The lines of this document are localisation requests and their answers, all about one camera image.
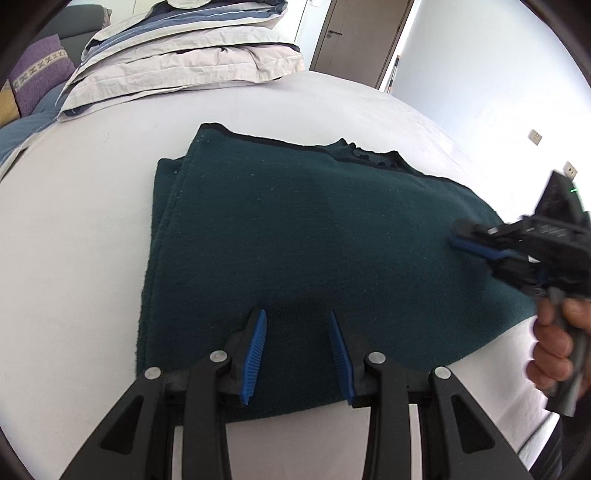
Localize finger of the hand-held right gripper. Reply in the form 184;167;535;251
487;254;546;297
450;220;532;257

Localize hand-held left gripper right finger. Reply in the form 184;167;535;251
328;310;532;480

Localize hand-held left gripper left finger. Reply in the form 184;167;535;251
60;308;269;480

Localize dark green sweater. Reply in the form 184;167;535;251
136;122;541;423

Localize person's right hand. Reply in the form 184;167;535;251
526;298;591;398

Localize white bed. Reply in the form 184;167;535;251
0;69;570;480

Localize brown wooden door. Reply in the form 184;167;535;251
311;0;414;89

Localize stack of folded bedding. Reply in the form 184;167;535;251
58;0;306;122

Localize blue bedding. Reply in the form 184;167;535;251
0;85;70;179

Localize yellow patterned pillow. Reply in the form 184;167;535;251
0;85;22;128

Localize purple patterned pillow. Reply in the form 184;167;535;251
8;34;77;116

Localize grey upholstered headboard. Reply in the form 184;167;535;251
44;4;110;58

